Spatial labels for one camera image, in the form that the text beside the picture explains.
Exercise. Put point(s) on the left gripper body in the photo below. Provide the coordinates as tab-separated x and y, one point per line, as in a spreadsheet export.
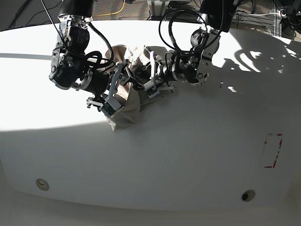
164	71

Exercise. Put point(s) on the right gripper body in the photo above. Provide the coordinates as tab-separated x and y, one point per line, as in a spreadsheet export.
95	81

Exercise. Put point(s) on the beige t-shirt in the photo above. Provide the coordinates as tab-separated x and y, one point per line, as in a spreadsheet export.
132	101

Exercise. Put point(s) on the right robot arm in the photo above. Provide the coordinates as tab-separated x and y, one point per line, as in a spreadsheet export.
72	68

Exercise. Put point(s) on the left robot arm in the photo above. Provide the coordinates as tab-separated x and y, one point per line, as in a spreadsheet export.
192	66

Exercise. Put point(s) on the left round table grommet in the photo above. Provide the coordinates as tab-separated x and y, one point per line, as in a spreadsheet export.
42	184

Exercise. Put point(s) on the round table grommet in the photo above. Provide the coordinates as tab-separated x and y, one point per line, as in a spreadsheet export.
248	195
42	184

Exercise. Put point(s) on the red tape rectangle marking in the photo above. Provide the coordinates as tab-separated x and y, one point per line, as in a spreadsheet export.
271	150

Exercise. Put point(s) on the right round table grommet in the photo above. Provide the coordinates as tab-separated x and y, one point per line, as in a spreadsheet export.
248	195

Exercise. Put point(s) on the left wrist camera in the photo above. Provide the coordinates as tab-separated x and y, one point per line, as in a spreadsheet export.
151	90

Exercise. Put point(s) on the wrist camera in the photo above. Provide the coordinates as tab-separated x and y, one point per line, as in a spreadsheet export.
151	90
110	107

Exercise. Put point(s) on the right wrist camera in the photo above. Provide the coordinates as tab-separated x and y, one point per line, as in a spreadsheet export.
110	107

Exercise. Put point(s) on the aluminium frame with cables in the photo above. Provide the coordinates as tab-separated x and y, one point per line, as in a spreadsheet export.
280	18

